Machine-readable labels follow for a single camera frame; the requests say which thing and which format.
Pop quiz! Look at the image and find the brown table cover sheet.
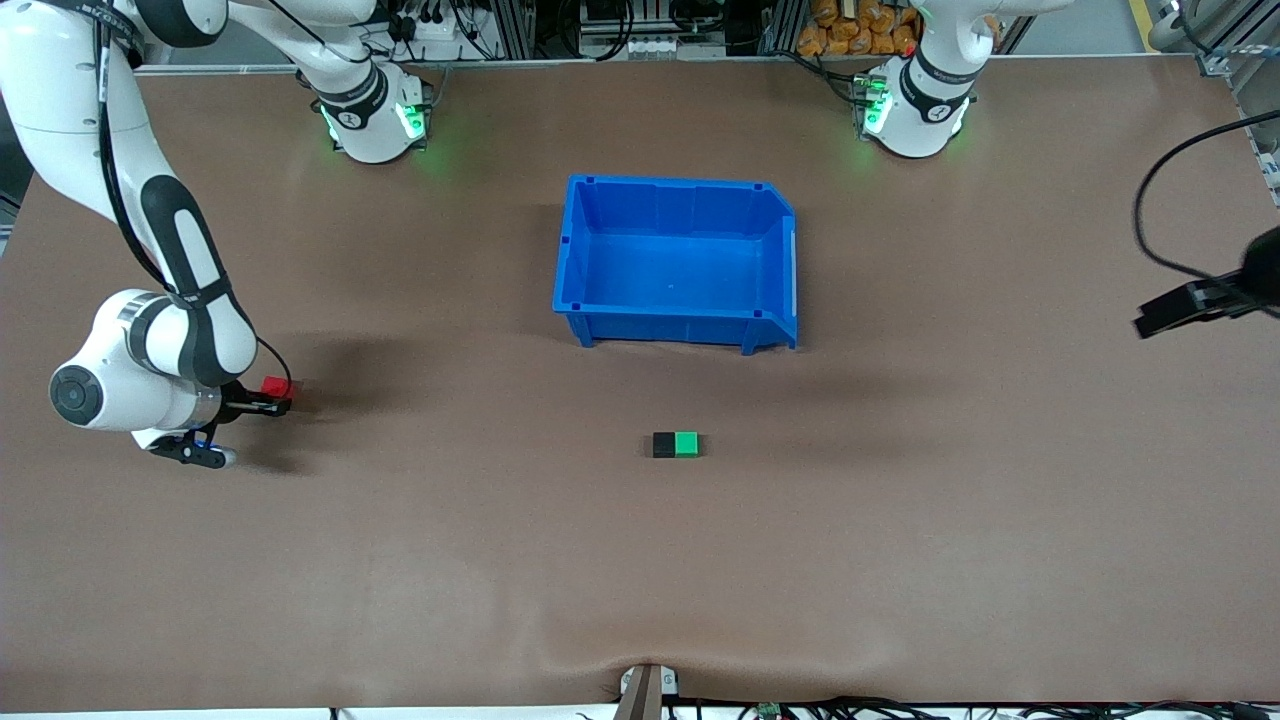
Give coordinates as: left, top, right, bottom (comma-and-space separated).
0, 55, 1280, 713

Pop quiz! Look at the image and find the white power strip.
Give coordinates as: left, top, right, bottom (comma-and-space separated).
385, 0, 471, 51

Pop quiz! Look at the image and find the blue plastic storage bin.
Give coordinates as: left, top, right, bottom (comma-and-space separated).
552, 175, 799, 357

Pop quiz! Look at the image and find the bag of orange snacks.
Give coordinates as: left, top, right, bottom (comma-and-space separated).
797, 0, 919, 58

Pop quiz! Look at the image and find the grey edge clamp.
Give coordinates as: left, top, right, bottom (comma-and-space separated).
618, 663, 680, 720

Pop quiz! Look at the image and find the background control equipment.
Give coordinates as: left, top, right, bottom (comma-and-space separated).
580, 0, 729, 58

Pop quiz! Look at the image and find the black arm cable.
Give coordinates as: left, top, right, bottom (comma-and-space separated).
92, 0, 294, 401
1132, 108, 1280, 286

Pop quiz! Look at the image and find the aluminium frame profile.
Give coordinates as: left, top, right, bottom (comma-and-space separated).
1150, 0, 1280, 206

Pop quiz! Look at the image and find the aluminium post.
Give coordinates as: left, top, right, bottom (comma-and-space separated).
762, 0, 804, 56
495, 0, 536, 59

